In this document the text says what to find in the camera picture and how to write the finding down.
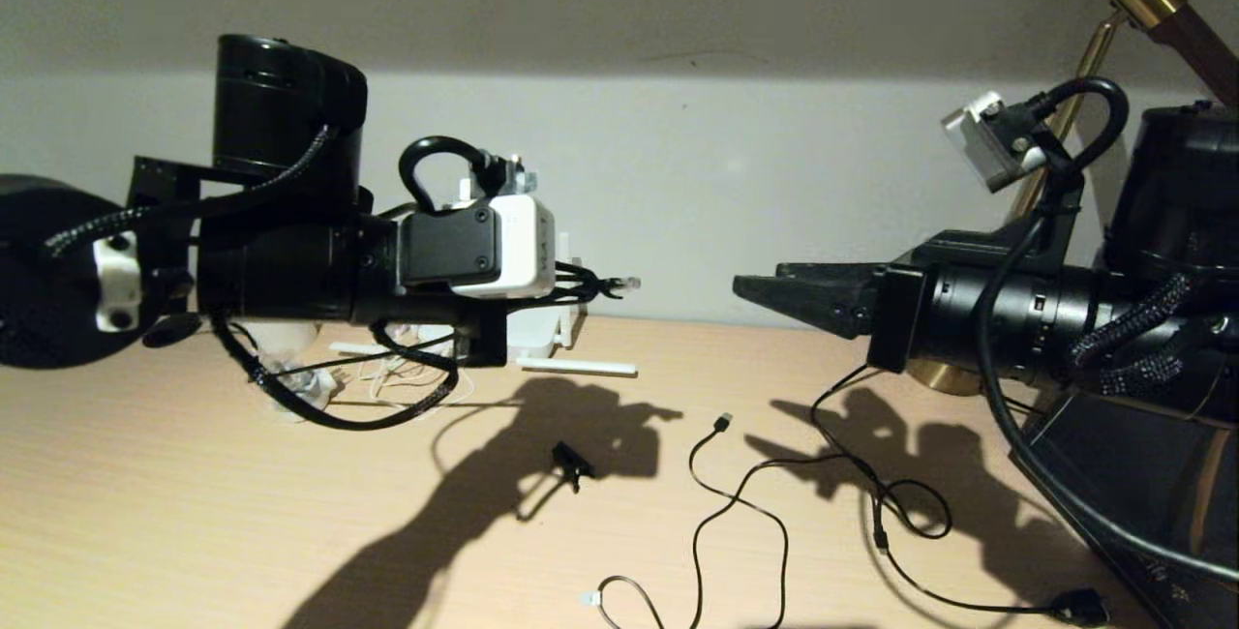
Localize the black clip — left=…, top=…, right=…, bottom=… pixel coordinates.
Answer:
left=552, top=442, right=595, bottom=494

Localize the black USB cable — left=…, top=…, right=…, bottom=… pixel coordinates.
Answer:
left=581, top=412, right=788, bottom=629

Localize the white router with antennas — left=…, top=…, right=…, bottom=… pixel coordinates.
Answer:
left=334, top=232, right=638, bottom=378

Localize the black bag gold handle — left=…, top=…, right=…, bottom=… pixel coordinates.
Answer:
left=1007, top=387, right=1239, bottom=629

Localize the black lamp power cord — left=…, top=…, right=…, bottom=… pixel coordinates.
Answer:
left=810, top=365, right=1112, bottom=628

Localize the black desk grommet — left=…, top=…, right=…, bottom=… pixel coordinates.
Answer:
left=143, top=314, right=202, bottom=350

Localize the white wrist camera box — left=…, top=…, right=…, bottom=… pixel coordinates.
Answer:
left=400, top=194, right=559, bottom=301
left=944, top=92, right=1048, bottom=193

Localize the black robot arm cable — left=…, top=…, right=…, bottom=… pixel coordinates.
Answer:
left=976, top=77, right=1239, bottom=584
left=44, top=126, right=511, bottom=433

